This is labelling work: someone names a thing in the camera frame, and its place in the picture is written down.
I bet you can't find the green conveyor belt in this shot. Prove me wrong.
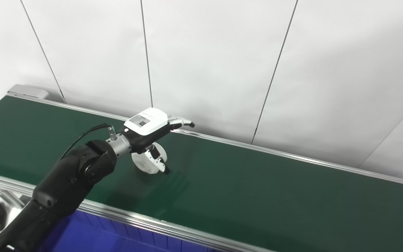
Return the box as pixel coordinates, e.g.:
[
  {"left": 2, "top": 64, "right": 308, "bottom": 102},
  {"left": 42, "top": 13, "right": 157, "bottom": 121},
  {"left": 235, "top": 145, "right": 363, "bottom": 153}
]
[
  {"left": 0, "top": 95, "right": 403, "bottom": 252},
  {"left": 0, "top": 84, "right": 403, "bottom": 252}
]

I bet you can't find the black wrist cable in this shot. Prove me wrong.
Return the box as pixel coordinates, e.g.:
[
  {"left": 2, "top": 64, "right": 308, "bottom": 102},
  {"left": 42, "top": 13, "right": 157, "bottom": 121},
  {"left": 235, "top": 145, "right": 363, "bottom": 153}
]
[{"left": 59, "top": 123, "right": 117, "bottom": 162}]

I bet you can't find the white round plastic part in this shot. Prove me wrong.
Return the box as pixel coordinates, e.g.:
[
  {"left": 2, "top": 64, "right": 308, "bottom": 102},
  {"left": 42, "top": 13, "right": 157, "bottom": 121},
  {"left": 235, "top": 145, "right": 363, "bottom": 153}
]
[{"left": 131, "top": 141, "right": 169, "bottom": 174}]

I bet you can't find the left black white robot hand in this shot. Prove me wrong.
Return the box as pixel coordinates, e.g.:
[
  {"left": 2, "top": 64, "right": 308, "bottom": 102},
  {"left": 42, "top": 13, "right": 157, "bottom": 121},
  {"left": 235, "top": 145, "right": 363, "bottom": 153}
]
[{"left": 119, "top": 107, "right": 196, "bottom": 175}]

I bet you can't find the blue plastic bin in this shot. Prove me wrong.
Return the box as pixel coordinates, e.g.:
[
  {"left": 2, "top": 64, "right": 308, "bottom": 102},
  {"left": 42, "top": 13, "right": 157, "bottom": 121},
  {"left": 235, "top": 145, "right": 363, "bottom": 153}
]
[{"left": 35, "top": 209, "right": 223, "bottom": 252}]

